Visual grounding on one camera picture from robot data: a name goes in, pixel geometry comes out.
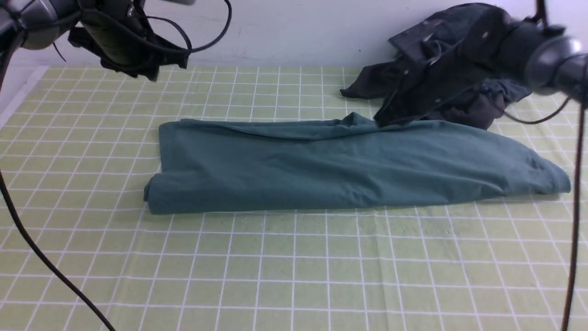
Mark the green checkered tablecloth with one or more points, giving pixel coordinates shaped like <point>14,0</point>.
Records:
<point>78,145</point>

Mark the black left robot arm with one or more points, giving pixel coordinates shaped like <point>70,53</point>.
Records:
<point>35,25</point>

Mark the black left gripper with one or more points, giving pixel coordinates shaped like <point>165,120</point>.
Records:
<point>119,33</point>

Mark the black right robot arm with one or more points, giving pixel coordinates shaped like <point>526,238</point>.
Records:
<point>542,58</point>

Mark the dark grey crumpled garment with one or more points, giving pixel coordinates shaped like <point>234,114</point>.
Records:
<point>477,106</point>

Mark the green long-sleeve top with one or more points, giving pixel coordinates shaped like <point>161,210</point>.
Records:
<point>349,163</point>

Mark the dark teal crumpled garment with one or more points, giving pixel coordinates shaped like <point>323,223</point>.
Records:
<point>424,52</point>

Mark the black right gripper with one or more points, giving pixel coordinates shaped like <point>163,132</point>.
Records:
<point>445,70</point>

